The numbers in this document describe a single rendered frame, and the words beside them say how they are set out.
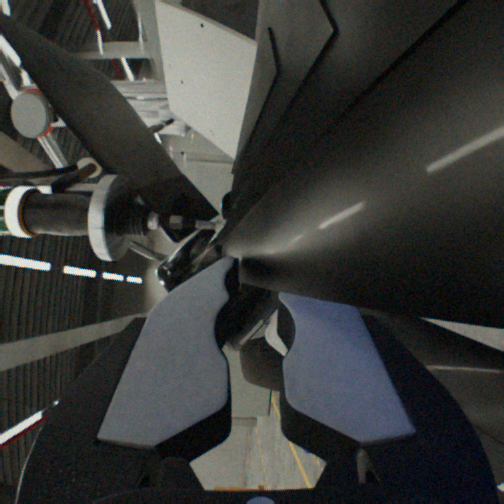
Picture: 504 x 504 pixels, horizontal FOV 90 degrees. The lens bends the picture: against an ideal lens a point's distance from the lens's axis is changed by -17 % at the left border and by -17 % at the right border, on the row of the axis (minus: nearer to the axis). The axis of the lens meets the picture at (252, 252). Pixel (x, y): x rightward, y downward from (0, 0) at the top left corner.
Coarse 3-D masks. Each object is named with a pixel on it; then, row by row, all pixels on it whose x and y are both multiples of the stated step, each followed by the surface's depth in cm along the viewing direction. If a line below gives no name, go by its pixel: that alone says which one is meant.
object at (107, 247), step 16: (64, 176) 26; (112, 176) 22; (48, 192) 25; (64, 192) 24; (80, 192) 24; (96, 192) 20; (112, 192) 21; (128, 192) 25; (96, 208) 20; (112, 208) 22; (96, 224) 20; (112, 224) 22; (96, 240) 21; (112, 240) 22; (128, 240) 26; (112, 256) 23
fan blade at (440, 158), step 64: (320, 0) 5; (384, 0) 4; (448, 0) 3; (256, 64) 11; (320, 64) 6; (384, 64) 4; (448, 64) 3; (256, 128) 10; (320, 128) 6; (384, 128) 5; (448, 128) 3; (256, 192) 11; (320, 192) 7; (384, 192) 5; (448, 192) 4; (256, 256) 11; (320, 256) 7; (384, 256) 5; (448, 256) 4; (448, 320) 4
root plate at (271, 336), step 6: (276, 312) 30; (276, 318) 30; (270, 324) 30; (276, 324) 30; (270, 330) 30; (270, 336) 30; (276, 336) 30; (270, 342) 30; (276, 342) 30; (282, 342) 29; (276, 348) 30; (282, 348) 29; (282, 354) 29
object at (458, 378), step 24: (384, 312) 24; (408, 336) 22; (432, 336) 21; (456, 336) 20; (432, 360) 21; (456, 360) 20; (480, 360) 19; (456, 384) 20; (480, 384) 19; (480, 408) 18; (480, 432) 18
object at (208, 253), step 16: (224, 208) 35; (192, 240) 29; (208, 240) 28; (176, 256) 28; (192, 256) 27; (208, 256) 27; (160, 272) 28; (176, 272) 27; (192, 272) 26; (256, 288) 27; (240, 304) 26; (256, 304) 27; (272, 304) 29; (240, 320) 27; (256, 320) 28; (240, 336) 27
